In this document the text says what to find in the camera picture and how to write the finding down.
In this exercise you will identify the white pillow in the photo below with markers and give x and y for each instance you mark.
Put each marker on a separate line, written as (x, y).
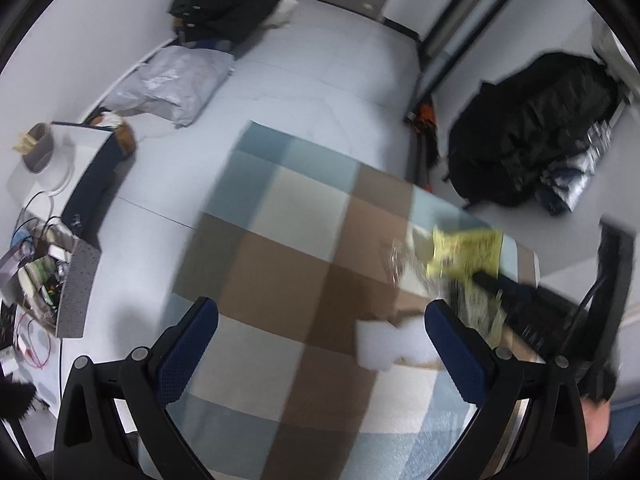
(282, 7)

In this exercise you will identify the patterned paper cup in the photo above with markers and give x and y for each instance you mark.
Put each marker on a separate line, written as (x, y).
(36, 277)

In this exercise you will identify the clear plastic wrapper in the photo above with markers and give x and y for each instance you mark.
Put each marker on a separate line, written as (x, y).
(405, 265)

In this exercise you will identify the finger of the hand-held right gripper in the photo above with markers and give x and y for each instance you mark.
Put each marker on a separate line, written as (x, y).
(542, 327)
(520, 287)

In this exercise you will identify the person's right hand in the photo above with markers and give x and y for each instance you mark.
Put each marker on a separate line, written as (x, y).
(596, 425)

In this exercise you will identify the yellow printed wrapper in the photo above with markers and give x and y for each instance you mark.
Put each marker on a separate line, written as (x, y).
(465, 252)

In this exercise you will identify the checkered tablecloth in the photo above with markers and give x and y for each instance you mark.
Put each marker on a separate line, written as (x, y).
(280, 240)

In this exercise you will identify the brown paper bag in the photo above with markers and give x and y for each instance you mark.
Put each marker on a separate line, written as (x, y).
(122, 137)

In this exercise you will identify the navy box with white lid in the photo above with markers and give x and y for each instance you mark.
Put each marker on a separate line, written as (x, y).
(95, 180)

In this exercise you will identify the grey plastic mailing bag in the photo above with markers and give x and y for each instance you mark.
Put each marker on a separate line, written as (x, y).
(170, 85)

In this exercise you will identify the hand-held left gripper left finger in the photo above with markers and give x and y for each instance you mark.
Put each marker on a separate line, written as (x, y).
(187, 345)

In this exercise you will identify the white round container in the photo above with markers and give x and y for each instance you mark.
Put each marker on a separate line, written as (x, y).
(57, 170)

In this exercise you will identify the silver folding umbrella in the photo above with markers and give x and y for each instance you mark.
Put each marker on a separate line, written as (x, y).
(582, 165)

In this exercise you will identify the black jacket pile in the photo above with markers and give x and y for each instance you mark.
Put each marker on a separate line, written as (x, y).
(225, 0)

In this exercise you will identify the white hanging shoulder bag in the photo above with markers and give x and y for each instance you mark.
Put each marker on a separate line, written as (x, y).
(612, 45)

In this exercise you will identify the white foam piece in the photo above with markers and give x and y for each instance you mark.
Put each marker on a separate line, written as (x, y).
(390, 342)

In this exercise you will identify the black metal floor rack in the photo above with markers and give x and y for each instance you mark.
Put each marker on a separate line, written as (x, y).
(450, 15)

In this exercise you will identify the grey speckled box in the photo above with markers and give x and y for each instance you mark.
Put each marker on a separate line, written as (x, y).
(77, 290)

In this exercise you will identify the dark blue cloth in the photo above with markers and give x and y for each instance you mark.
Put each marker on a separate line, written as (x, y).
(212, 44)

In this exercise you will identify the wooden chopsticks bundle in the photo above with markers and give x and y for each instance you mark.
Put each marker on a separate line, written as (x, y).
(24, 141)

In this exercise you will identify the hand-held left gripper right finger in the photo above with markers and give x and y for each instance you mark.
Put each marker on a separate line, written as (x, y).
(455, 355)

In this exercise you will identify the orange tool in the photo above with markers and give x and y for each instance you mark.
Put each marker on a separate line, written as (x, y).
(424, 117)

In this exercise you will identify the black hanging coat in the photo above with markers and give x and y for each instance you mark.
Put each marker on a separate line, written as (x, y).
(530, 130)

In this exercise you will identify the grey cup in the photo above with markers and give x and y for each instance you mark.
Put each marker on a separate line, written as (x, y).
(40, 152)

